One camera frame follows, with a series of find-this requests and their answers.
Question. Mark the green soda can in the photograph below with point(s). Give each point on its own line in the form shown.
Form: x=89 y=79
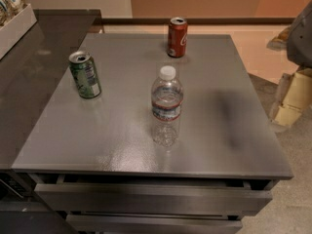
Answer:
x=84 y=72

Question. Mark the snack packets in box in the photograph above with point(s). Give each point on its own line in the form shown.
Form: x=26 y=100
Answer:
x=9 y=9

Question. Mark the clear plastic water bottle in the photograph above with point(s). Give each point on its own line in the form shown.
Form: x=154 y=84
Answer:
x=166 y=102

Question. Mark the white snack box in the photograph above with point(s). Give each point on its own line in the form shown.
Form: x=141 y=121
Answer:
x=19 y=25

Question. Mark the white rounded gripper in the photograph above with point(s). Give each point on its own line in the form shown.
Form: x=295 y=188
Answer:
x=300 y=41

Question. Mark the dark grey side counter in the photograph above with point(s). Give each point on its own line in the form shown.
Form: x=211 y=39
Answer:
x=29 y=74

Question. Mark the grey upper drawer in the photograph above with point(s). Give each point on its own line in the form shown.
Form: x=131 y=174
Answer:
x=154 y=195

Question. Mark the red soda can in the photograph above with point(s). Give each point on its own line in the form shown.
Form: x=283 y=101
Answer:
x=177 y=37

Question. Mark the grey drawer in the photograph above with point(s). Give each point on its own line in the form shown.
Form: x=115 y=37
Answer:
x=154 y=195
x=151 y=225

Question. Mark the grey lower drawer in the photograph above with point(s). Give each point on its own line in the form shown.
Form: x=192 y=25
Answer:
x=151 y=225

